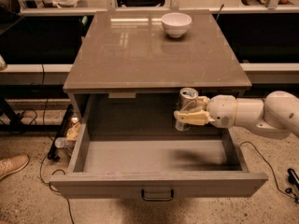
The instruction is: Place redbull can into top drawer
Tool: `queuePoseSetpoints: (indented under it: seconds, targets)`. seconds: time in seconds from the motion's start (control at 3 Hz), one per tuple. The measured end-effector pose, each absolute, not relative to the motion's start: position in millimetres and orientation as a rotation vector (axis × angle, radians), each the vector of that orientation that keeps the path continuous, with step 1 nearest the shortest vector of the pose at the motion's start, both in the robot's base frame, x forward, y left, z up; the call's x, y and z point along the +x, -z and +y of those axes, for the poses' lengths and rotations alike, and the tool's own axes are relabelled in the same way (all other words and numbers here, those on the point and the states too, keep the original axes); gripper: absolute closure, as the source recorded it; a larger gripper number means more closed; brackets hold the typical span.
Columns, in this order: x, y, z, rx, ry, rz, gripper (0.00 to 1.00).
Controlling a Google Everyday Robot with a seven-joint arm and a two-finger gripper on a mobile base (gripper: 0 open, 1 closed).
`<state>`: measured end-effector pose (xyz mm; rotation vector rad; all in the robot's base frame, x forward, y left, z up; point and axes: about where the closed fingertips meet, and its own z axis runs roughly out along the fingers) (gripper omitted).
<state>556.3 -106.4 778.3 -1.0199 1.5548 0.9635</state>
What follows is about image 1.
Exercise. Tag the silver redbull can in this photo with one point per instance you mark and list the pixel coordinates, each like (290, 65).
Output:
(186, 101)

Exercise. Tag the crumpled yellow snack bag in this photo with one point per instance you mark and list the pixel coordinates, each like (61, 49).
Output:
(72, 132)

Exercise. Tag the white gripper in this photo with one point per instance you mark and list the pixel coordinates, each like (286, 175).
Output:
(221, 110)

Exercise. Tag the white ceramic bowl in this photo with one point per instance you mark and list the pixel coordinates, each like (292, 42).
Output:
(176, 24)

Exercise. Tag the black power plug device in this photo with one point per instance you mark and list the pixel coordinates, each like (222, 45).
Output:
(293, 177)

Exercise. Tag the open grey top drawer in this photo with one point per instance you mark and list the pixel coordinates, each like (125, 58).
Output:
(126, 145)

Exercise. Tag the black drawer handle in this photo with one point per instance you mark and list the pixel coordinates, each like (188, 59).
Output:
(162, 196)

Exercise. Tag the grey drawer cabinet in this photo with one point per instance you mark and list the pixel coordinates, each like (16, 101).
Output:
(129, 51)

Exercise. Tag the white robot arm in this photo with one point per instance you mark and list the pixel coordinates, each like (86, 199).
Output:
(276, 116)

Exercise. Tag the tan shoe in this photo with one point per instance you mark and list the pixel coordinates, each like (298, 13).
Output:
(13, 165)

